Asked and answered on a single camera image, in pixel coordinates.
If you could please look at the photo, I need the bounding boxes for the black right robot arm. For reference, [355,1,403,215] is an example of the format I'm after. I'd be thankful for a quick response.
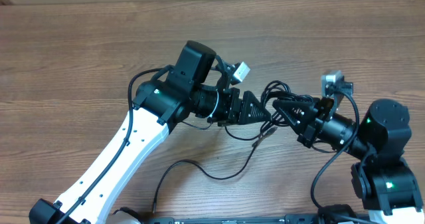
[273,93,424,223]

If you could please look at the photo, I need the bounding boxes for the thin black cable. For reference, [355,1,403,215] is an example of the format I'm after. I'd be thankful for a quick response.
[151,126,278,215]

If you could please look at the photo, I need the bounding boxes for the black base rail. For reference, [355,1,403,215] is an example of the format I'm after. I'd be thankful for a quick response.
[142,214,318,224]

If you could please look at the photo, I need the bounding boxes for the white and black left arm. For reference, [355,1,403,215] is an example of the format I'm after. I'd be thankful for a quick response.
[29,41,271,223]

